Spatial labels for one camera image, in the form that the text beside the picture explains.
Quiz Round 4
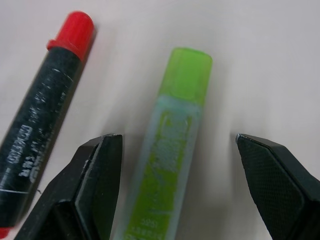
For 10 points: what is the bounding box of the green highlighter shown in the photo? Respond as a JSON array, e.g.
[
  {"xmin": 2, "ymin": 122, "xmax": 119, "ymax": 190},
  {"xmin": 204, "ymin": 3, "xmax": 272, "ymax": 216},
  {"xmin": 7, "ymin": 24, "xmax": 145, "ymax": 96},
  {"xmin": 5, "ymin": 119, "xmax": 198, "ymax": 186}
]
[{"xmin": 111, "ymin": 46, "xmax": 214, "ymax": 240}]

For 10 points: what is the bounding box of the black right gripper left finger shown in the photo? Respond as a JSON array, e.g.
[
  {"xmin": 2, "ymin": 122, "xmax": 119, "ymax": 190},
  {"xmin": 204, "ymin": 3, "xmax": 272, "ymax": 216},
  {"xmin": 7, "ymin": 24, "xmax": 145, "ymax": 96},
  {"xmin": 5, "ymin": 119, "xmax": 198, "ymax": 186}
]
[{"xmin": 13, "ymin": 133, "xmax": 123, "ymax": 240}]

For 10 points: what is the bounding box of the black marker with red cap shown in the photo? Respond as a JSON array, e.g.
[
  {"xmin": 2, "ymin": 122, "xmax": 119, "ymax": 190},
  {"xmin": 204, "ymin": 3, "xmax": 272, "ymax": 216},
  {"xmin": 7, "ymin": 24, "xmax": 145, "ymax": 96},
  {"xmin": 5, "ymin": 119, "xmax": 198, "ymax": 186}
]
[{"xmin": 0, "ymin": 10, "xmax": 96, "ymax": 240}]

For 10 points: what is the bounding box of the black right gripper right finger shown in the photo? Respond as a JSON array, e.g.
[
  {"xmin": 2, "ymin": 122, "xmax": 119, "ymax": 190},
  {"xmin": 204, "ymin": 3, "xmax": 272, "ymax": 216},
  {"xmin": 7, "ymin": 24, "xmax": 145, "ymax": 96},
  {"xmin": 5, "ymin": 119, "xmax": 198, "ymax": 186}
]
[{"xmin": 235, "ymin": 133, "xmax": 320, "ymax": 240}]

